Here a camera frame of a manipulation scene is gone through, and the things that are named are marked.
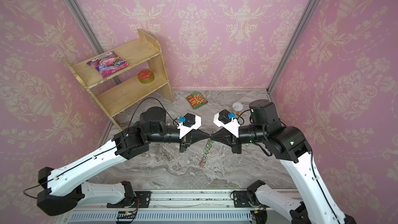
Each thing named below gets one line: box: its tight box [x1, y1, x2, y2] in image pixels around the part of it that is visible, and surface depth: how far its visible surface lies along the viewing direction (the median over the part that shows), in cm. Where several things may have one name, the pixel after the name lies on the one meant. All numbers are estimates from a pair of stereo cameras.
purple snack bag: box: [86, 50, 130, 78], surface depth 71 cm
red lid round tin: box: [137, 68, 155, 84], surface depth 98 cm
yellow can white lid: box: [232, 102, 244, 112], surface depth 105 cm
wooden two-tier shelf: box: [61, 29, 175, 133], surface depth 84 cm
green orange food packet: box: [185, 91, 209, 109], surface depth 115 cm
